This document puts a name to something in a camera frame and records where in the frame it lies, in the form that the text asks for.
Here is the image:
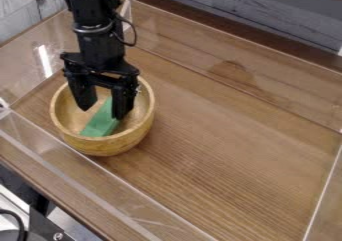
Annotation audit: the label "green rectangular block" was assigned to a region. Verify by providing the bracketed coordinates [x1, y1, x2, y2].
[80, 97, 120, 137]

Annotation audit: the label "black metal bracket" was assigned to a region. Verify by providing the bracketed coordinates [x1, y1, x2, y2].
[26, 208, 76, 241]

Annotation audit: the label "brown wooden bowl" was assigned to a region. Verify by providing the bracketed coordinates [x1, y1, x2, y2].
[50, 78, 155, 157]

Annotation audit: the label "black cable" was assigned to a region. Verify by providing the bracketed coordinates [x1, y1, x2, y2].
[0, 208, 28, 241]

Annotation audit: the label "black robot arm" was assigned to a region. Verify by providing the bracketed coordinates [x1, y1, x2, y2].
[60, 0, 140, 120]

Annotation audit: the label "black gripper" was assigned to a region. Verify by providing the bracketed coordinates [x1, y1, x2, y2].
[60, 52, 140, 120]

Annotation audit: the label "clear acrylic tray walls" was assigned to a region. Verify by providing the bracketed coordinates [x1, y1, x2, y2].
[0, 2, 342, 241]

